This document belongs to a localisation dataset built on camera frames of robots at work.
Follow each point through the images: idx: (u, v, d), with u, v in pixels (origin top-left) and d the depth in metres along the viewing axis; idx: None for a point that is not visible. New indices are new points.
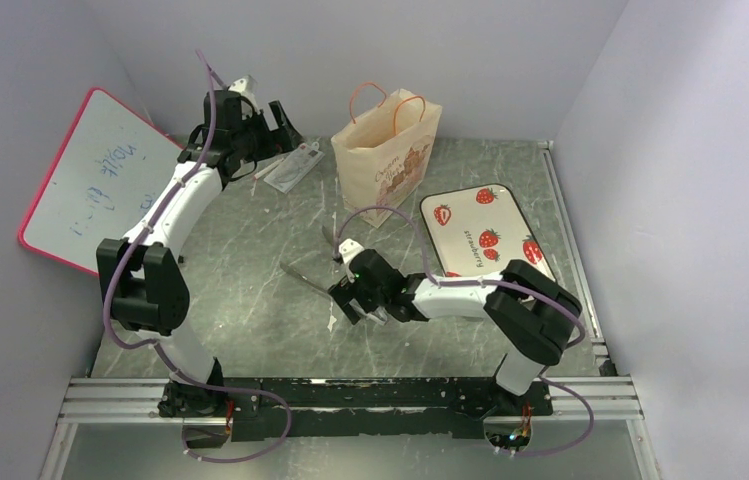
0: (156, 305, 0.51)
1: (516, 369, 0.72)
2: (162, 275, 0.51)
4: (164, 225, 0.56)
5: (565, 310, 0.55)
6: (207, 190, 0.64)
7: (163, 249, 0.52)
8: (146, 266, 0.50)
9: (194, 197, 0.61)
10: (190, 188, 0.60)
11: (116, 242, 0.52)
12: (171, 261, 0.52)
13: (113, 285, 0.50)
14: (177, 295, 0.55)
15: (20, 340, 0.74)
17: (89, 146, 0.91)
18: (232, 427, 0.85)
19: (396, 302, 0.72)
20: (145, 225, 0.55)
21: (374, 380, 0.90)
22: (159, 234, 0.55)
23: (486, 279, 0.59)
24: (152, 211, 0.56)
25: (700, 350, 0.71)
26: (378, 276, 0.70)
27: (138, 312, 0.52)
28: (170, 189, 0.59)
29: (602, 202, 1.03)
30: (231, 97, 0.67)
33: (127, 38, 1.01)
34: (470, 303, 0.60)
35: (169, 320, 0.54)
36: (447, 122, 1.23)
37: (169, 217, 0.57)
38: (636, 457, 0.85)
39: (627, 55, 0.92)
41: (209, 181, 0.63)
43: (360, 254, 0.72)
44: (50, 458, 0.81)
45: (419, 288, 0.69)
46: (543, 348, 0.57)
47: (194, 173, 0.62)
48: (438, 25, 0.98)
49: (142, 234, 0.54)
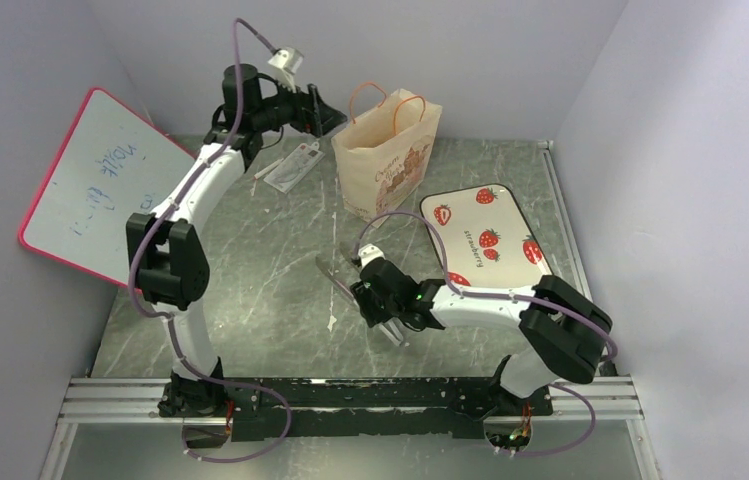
0: (180, 279, 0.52)
1: (524, 373, 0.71)
2: (186, 249, 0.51)
4: (189, 203, 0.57)
5: (599, 328, 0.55)
6: (231, 172, 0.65)
7: (187, 225, 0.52)
8: (172, 242, 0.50)
9: (219, 177, 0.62)
10: (215, 169, 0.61)
11: (144, 217, 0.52)
12: (195, 236, 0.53)
13: (140, 256, 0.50)
14: (198, 269, 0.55)
15: (20, 339, 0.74)
17: (89, 146, 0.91)
18: (231, 427, 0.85)
19: (409, 310, 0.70)
20: (171, 202, 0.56)
21: (374, 380, 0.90)
22: (185, 212, 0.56)
23: (517, 294, 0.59)
24: (179, 188, 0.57)
25: (701, 350, 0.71)
26: (389, 285, 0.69)
27: (161, 285, 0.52)
28: (196, 169, 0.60)
29: (602, 201, 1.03)
30: (251, 75, 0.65)
33: (127, 38, 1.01)
34: (497, 317, 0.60)
35: (188, 293, 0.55)
36: (447, 122, 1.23)
37: (195, 196, 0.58)
38: (636, 457, 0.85)
39: (627, 54, 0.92)
41: (232, 162, 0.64)
43: (370, 262, 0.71)
44: (50, 459, 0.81)
45: (436, 297, 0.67)
46: (577, 368, 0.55)
47: (219, 154, 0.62)
48: (438, 24, 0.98)
49: (168, 210, 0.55)
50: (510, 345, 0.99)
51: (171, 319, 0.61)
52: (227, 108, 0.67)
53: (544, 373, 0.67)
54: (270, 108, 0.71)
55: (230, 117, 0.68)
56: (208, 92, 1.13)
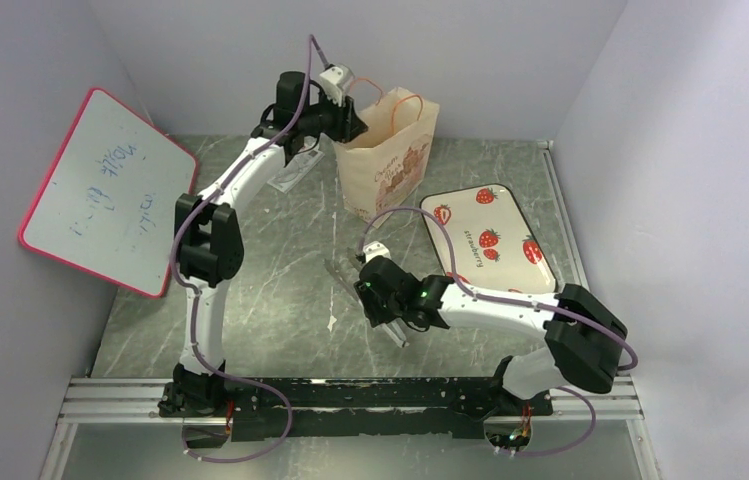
0: (216, 257, 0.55)
1: (528, 375, 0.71)
2: (226, 231, 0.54)
4: (233, 189, 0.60)
5: (622, 340, 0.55)
6: (273, 166, 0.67)
7: (230, 209, 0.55)
8: (214, 222, 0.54)
9: (262, 169, 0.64)
10: (260, 160, 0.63)
11: (193, 197, 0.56)
12: (236, 220, 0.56)
13: (183, 230, 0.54)
14: (234, 253, 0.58)
15: (20, 339, 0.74)
17: (89, 146, 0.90)
18: (232, 427, 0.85)
19: (412, 308, 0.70)
20: (217, 187, 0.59)
21: (374, 380, 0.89)
22: (229, 197, 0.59)
23: (540, 303, 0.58)
24: (226, 174, 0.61)
25: (701, 350, 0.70)
26: (390, 284, 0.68)
27: (198, 260, 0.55)
28: (242, 159, 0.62)
29: (603, 201, 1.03)
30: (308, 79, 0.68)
33: (127, 38, 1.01)
34: (517, 324, 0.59)
35: (221, 273, 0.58)
36: (447, 122, 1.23)
37: (239, 183, 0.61)
38: (635, 456, 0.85)
39: (627, 55, 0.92)
41: (275, 158, 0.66)
43: (370, 262, 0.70)
44: (50, 459, 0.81)
45: (445, 297, 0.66)
46: (595, 378, 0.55)
47: (265, 147, 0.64)
48: (438, 24, 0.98)
49: (214, 194, 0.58)
50: (509, 345, 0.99)
51: (198, 295, 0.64)
52: (278, 107, 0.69)
53: (545, 376, 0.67)
54: (315, 113, 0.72)
55: (279, 116, 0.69)
56: (206, 92, 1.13)
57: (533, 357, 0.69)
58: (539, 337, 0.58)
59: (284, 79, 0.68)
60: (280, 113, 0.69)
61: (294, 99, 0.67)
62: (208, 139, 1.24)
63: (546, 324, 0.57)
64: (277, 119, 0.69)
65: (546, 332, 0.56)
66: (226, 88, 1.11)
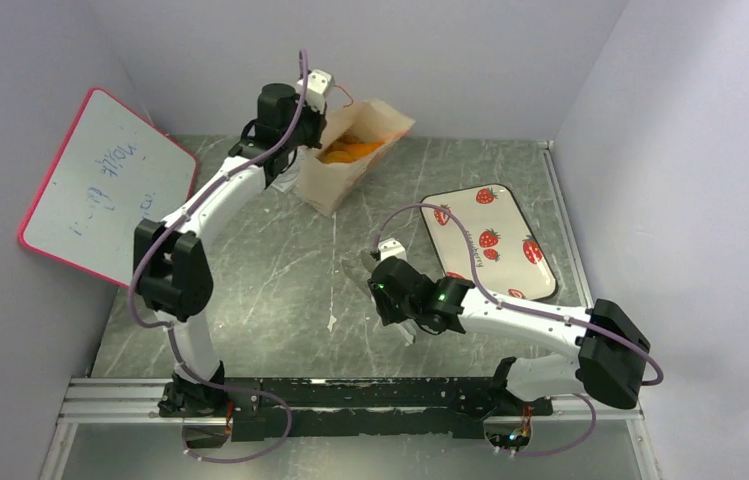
0: (181, 290, 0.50)
1: (538, 382, 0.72)
2: (190, 264, 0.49)
4: (201, 216, 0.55)
5: (647, 354, 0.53)
6: (250, 189, 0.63)
7: (196, 237, 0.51)
8: (177, 252, 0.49)
9: (236, 192, 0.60)
10: (234, 183, 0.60)
11: (154, 224, 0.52)
12: (203, 250, 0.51)
13: (143, 263, 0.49)
14: (202, 283, 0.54)
15: (20, 339, 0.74)
17: (89, 146, 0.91)
18: (231, 427, 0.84)
19: (428, 312, 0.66)
20: (183, 212, 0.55)
21: (374, 380, 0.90)
22: (196, 224, 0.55)
23: (572, 318, 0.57)
24: (193, 199, 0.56)
25: (701, 350, 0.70)
26: (405, 286, 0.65)
27: (161, 293, 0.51)
28: (215, 181, 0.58)
29: (603, 201, 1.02)
30: (290, 95, 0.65)
33: (126, 38, 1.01)
34: (545, 338, 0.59)
35: (188, 306, 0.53)
36: (447, 122, 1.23)
37: (206, 210, 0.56)
38: (636, 457, 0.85)
39: (626, 55, 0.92)
41: (253, 180, 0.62)
43: (383, 263, 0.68)
44: (51, 459, 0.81)
45: (465, 301, 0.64)
46: (619, 395, 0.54)
47: (241, 169, 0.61)
48: (438, 24, 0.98)
49: (179, 221, 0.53)
50: (509, 344, 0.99)
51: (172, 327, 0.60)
52: (258, 122, 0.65)
53: (555, 384, 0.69)
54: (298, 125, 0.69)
55: (260, 131, 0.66)
56: (206, 92, 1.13)
57: (546, 364, 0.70)
58: (570, 352, 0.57)
59: (265, 93, 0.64)
60: (261, 130, 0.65)
61: (276, 115, 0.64)
62: (208, 139, 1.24)
63: (578, 340, 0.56)
64: (257, 136, 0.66)
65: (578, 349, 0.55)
66: (226, 88, 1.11)
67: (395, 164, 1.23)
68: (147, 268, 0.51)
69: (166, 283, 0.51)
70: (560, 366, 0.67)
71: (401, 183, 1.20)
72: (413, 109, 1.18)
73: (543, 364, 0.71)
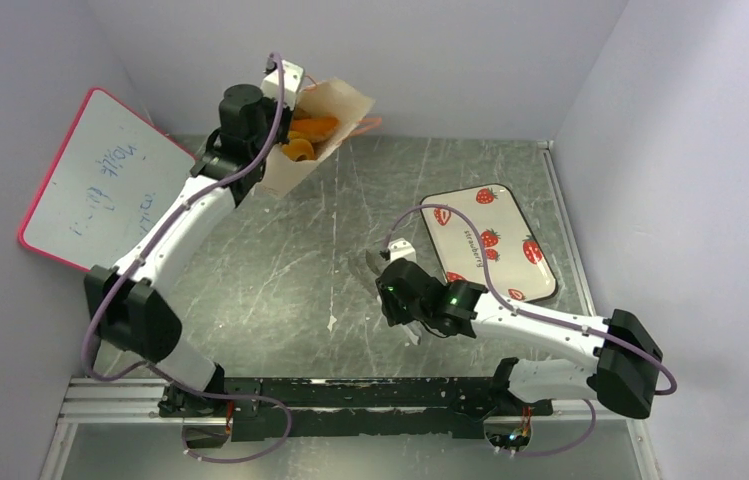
0: (145, 338, 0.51)
1: (543, 386, 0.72)
2: (147, 313, 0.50)
4: (157, 257, 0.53)
5: (661, 363, 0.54)
6: (216, 211, 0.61)
7: (150, 286, 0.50)
8: (132, 305, 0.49)
9: (200, 221, 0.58)
10: (196, 211, 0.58)
11: (104, 271, 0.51)
12: (159, 295, 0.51)
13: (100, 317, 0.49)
14: (165, 325, 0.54)
15: (20, 338, 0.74)
17: (90, 146, 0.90)
18: (232, 427, 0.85)
19: (438, 315, 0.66)
20: (136, 256, 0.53)
21: (374, 380, 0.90)
22: (151, 266, 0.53)
23: (590, 328, 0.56)
24: (147, 240, 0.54)
25: (702, 350, 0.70)
26: (415, 289, 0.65)
27: (126, 340, 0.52)
28: (173, 213, 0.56)
29: (603, 201, 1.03)
30: (255, 99, 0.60)
33: (126, 38, 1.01)
34: (562, 347, 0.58)
35: (155, 349, 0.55)
36: (447, 122, 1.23)
37: (163, 248, 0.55)
38: (636, 457, 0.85)
39: (627, 55, 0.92)
41: (218, 202, 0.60)
43: (392, 266, 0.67)
44: (51, 459, 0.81)
45: (478, 306, 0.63)
46: (637, 405, 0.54)
47: (202, 195, 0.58)
48: (438, 24, 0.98)
49: (131, 267, 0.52)
50: (509, 345, 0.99)
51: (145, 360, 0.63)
52: (223, 133, 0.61)
53: (563, 389, 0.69)
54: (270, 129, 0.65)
55: (225, 142, 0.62)
56: (206, 92, 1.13)
57: (555, 369, 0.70)
58: (588, 363, 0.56)
59: (227, 100, 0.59)
60: (227, 141, 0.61)
61: (242, 128, 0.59)
62: None
63: (597, 351, 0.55)
64: (223, 147, 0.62)
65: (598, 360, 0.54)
66: (225, 88, 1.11)
67: (395, 163, 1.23)
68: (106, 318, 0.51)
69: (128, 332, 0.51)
70: (569, 372, 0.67)
71: (401, 183, 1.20)
72: (413, 109, 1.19)
73: (553, 368, 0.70)
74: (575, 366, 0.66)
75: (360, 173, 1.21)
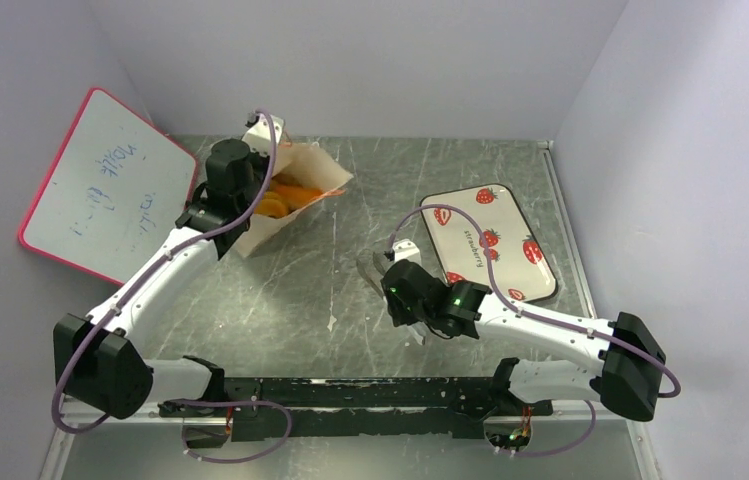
0: (112, 392, 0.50)
1: (543, 387, 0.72)
2: (118, 365, 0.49)
4: (134, 306, 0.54)
5: (666, 367, 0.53)
6: (198, 262, 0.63)
7: (123, 337, 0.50)
8: (103, 357, 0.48)
9: (182, 270, 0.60)
10: (179, 260, 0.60)
11: (76, 321, 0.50)
12: (132, 347, 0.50)
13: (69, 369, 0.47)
14: (134, 382, 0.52)
15: (20, 338, 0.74)
17: (89, 146, 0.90)
18: (232, 427, 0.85)
19: (441, 316, 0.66)
20: (112, 306, 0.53)
21: (374, 380, 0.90)
22: (127, 316, 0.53)
23: (595, 331, 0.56)
24: (125, 289, 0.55)
25: (701, 350, 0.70)
26: (417, 290, 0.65)
27: (93, 394, 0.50)
28: (156, 261, 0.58)
29: (603, 202, 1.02)
30: (241, 156, 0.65)
33: (126, 37, 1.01)
34: (566, 350, 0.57)
35: (120, 406, 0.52)
36: (447, 122, 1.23)
37: (141, 297, 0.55)
38: (636, 456, 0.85)
39: (627, 55, 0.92)
41: (202, 253, 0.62)
43: (396, 267, 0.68)
44: (51, 459, 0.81)
45: (483, 306, 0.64)
46: (641, 408, 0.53)
47: (185, 245, 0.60)
48: (438, 24, 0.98)
49: (106, 317, 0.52)
50: (509, 345, 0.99)
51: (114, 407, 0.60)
52: (210, 187, 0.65)
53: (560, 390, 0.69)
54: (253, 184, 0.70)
55: (211, 196, 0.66)
56: (205, 92, 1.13)
57: (556, 371, 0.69)
58: (592, 365, 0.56)
59: (215, 157, 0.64)
60: (213, 194, 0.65)
61: (228, 182, 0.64)
62: (208, 139, 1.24)
63: (602, 354, 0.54)
64: (208, 200, 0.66)
65: (604, 363, 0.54)
66: (225, 88, 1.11)
67: (395, 163, 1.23)
68: (74, 372, 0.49)
69: (96, 385, 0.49)
70: (571, 374, 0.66)
71: (401, 183, 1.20)
72: (413, 109, 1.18)
73: (554, 370, 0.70)
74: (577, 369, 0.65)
75: (360, 173, 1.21)
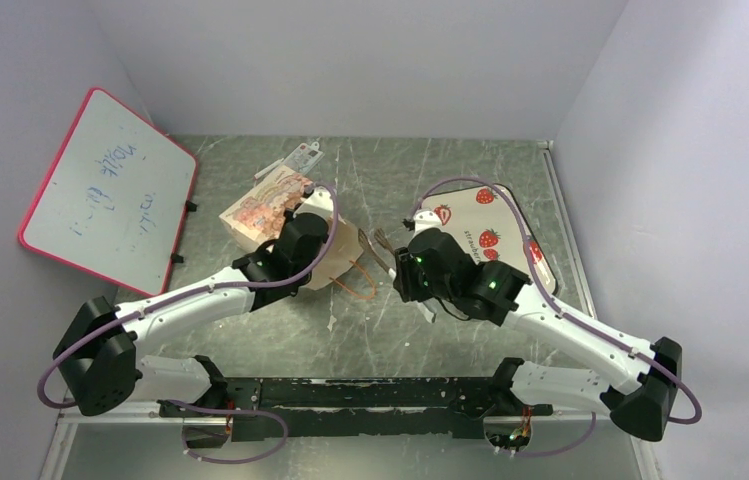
0: (93, 386, 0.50)
1: (549, 392, 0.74)
2: (112, 366, 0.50)
4: (155, 319, 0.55)
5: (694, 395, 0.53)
6: (233, 305, 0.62)
7: (131, 343, 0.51)
8: (106, 352, 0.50)
9: (215, 305, 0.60)
10: (215, 297, 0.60)
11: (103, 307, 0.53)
12: (132, 358, 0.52)
13: (75, 348, 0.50)
14: (117, 386, 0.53)
15: (18, 339, 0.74)
17: (89, 146, 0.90)
18: (232, 427, 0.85)
19: (468, 296, 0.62)
20: (140, 308, 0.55)
21: (374, 380, 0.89)
22: (145, 324, 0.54)
23: (640, 352, 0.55)
24: (158, 297, 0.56)
25: (700, 351, 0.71)
26: (445, 264, 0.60)
27: (74, 380, 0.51)
28: (196, 288, 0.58)
29: (602, 202, 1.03)
30: (319, 232, 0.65)
33: (124, 38, 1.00)
34: (602, 363, 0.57)
35: (92, 401, 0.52)
36: (446, 123, 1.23)
37: (167, 313, 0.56)
38: (636, 456, 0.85)
39: (627, 55, 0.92)
41: (239, 298, 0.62)
43: (424, 235, 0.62)
44: (50, 459, 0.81)
45: (519, 297, 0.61)
46: (656, 428, 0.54)
47: (228, 285, 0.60)
48: (437, 26, 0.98)
49: (128, 316, 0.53)
50: (509, 344, 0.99)
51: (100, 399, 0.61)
52: (280, 246, 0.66)
53: (564, 394, 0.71)
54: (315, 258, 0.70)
55: (275, 254, 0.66)
56: (204, 92, 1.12)
57: (568, 378, 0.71)
58: (624, 383, 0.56)
59: (295, 222, 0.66)
60: (275, 251, 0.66)
61: (295, 247, 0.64)
62: (208, 139, 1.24)
63: (641, 377, 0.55)
64: (269, 255, 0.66)
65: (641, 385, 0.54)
66: (225, 88, 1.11)
67: (395, 163, 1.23)
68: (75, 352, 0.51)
69: (81, 373, 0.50)
70: (580, 383, 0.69)
71: (401, 183, 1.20)
72: (412, 109, 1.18)
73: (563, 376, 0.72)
74: (586, 379, 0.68)
75: (360, 173, 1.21)
